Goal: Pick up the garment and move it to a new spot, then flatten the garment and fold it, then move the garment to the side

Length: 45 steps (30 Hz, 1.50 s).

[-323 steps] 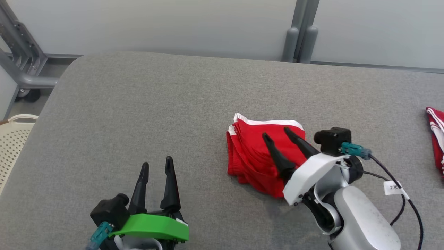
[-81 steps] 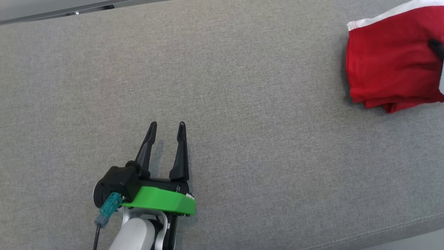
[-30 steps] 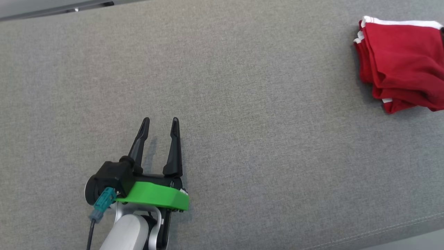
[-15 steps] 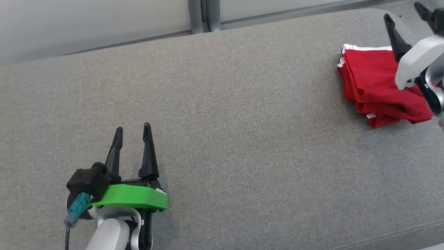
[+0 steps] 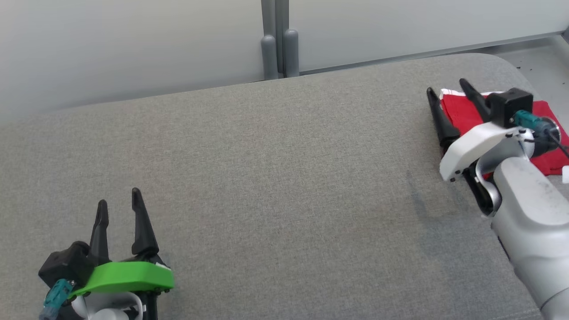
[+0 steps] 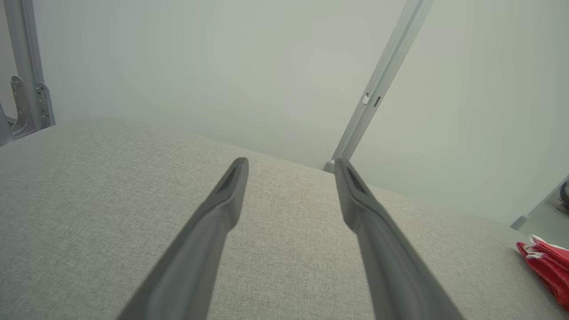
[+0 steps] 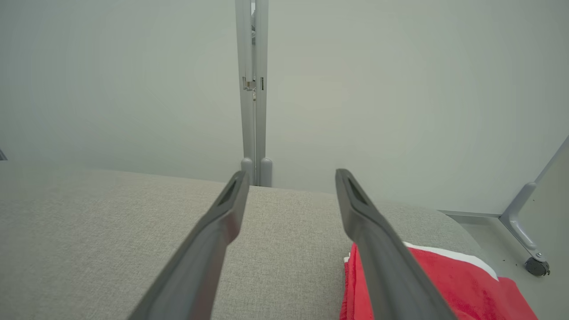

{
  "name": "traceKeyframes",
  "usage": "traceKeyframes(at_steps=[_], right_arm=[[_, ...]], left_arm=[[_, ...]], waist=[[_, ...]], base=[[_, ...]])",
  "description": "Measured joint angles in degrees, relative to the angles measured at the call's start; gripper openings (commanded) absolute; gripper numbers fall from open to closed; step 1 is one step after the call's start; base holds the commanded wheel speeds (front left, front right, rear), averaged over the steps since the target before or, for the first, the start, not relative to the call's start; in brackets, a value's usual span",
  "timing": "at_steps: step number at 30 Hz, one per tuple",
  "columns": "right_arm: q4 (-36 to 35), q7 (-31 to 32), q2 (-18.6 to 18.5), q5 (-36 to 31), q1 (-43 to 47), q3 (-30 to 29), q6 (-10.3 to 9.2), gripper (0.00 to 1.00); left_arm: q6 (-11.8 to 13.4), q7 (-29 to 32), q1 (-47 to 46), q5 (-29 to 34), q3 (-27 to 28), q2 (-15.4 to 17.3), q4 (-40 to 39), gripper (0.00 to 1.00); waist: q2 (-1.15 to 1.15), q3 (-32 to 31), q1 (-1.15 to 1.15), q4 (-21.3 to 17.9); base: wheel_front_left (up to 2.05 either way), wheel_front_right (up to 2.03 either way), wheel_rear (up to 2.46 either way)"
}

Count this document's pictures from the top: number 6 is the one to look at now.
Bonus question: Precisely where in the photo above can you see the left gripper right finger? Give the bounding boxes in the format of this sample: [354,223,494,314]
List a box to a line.
[333,158,465,320]

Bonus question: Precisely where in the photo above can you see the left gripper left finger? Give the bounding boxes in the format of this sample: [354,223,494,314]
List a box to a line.
[116,157,249,320]

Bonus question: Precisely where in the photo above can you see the red shorts with white stripe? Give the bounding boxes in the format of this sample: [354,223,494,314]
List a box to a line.
[516,234,569,312]

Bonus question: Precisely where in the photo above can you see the dark round background object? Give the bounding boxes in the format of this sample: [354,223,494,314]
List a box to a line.
[555,181,569,215]

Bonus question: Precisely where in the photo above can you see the grey slanted frame post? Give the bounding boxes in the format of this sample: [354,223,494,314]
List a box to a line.
[510,176,569,232]

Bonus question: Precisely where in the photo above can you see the grey post with metal bracket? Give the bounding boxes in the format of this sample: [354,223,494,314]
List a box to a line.
[4,0,56,134]

